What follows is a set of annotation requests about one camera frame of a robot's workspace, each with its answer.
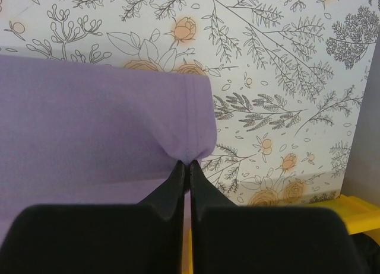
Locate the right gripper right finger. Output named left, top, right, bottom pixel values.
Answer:
left=189, top=161, right=379, bottom=273

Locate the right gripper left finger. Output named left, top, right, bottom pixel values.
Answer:
left=1, top=162, right=185, bottom=273

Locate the purple t shirt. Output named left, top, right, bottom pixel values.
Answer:
left=0, top=53, right=217, bottom=218

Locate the yellow plastic bin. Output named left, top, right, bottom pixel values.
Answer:
left=183, top=190, right=379, bottom=273

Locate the floral table mat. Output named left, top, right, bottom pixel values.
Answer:
left=1, top=0, right=379, bottom=205

